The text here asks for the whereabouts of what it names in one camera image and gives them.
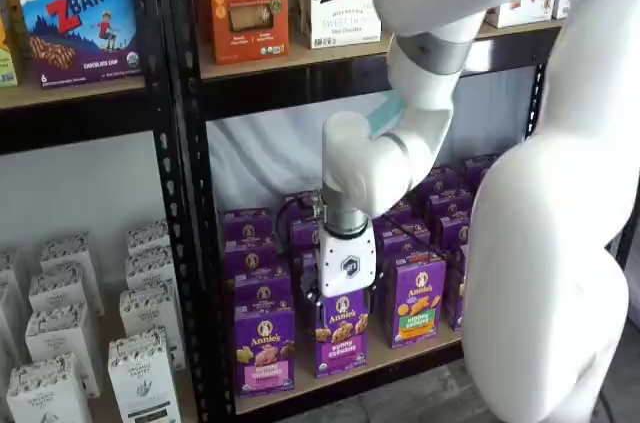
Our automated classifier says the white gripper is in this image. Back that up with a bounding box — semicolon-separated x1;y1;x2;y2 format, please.
301;225;386;308

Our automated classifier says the purple Annie's box pink patch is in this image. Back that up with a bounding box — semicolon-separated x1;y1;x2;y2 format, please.
233;298;296;398

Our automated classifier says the purple Annie's box violet patch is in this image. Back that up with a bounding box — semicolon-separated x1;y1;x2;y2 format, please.
312;290;370;379

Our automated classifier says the purple Annie's box green patch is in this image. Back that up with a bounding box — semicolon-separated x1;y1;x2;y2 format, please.
384;250;448;350

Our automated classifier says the purple Annie's box yellow patch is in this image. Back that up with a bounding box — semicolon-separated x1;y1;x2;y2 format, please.
444;242;470;332

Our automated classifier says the white Organic Pantry box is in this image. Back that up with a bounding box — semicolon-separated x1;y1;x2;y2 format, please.
108;330;182;423
124;246;177;292
0;248;21;289
5;352;94;423
125;219;172;257
39;231;97;274
28;266;105;317
118;282;187;372
24;302;101;398
0;287;26;369

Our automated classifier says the orange box with woman picture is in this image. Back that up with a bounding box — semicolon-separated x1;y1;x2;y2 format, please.
205;0;290;66

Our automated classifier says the blue Z Bar box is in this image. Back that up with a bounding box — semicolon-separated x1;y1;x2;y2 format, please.
14;0;143;89

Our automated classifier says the white backdrop sheet teal logo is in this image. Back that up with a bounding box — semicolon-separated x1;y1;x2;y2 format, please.
207;65;541;224

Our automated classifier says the black metal shelving rack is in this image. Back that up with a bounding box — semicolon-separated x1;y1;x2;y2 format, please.
0;0;199;423
159;0;566;423

